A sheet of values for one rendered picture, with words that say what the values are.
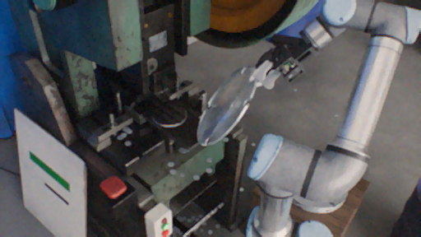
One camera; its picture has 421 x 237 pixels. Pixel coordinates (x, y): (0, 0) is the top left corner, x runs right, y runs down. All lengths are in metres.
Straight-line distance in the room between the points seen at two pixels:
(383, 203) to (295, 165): 1.53
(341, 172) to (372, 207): 1.45
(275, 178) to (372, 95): 0.28
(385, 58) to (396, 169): 1.70
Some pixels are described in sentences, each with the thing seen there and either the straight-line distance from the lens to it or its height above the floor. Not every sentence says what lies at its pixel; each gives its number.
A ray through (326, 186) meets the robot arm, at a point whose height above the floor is 1.05.
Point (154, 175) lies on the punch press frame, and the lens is 1.40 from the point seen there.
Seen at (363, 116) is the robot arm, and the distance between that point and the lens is 0.91.
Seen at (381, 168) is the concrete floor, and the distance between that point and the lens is 2.57.
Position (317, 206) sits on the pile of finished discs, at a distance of 1.73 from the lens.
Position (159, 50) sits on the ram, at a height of 1.03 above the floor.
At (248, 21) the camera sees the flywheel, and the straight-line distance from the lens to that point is 1.44.
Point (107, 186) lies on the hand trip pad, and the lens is 1.24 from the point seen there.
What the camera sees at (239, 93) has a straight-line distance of 1.19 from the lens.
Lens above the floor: 1.69
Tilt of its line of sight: 41 degrees down
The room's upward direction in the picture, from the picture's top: 3 degrees clockwise
